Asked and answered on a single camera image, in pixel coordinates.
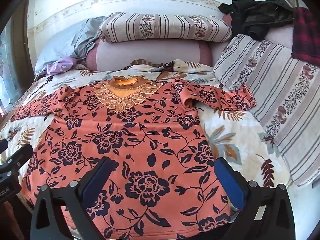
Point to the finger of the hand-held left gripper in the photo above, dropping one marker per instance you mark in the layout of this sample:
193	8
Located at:
17	157

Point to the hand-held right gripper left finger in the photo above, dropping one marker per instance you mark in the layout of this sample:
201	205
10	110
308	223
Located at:
96	181

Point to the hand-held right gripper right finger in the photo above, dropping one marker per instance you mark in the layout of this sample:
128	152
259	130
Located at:
230	185

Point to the orange floral blouse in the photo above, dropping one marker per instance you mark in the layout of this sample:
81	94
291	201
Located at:
140	140

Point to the leaf print blanket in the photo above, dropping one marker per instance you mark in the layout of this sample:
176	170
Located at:
225	140

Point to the window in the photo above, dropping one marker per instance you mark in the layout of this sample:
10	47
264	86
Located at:
10	67

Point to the purple floral cloth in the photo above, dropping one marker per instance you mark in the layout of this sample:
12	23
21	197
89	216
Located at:
61	66

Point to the striped floral pillow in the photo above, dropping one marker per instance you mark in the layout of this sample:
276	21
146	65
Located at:
282	87
162	27

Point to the blue-grey cloth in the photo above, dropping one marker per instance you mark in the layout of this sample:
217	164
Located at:
62	42

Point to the pink bolster cushion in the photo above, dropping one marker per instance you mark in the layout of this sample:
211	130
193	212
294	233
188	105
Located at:
150	55

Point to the red plaid cloth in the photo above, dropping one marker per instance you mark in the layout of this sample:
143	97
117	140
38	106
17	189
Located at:
307	35

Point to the black garment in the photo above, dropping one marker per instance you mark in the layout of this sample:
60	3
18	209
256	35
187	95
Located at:
262	15

